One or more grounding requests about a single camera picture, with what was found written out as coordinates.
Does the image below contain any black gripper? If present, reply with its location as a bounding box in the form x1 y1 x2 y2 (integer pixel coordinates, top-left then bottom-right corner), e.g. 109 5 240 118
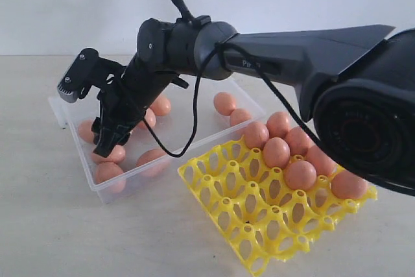
91 55 189 158

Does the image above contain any brown egg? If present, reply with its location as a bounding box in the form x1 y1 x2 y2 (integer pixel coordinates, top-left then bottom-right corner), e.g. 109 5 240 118
90 145 126 163
77 119 94 144
331 170 368 199
305 145 336 176
213 92 237 116
136 149 171 178
244 121 269 149
136 108 156 129
284 126 313 156
266 112 291 139
263 137 291 169
284 160 317 191
94 162 126 193
229 108 252 127
150 95 171 116

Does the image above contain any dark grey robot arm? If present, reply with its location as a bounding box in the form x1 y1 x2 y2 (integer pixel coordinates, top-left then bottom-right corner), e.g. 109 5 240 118
93 16 414 195

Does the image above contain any clear plastic storage box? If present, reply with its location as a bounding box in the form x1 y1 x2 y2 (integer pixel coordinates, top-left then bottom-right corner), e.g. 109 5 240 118
49 75 265 203

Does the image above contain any yellow plastic egg tray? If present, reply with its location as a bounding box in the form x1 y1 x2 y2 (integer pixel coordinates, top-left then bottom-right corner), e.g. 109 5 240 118
178 139 377 276

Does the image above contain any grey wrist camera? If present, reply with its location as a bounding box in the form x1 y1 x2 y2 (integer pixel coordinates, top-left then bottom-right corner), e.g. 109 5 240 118
57 48 99 104

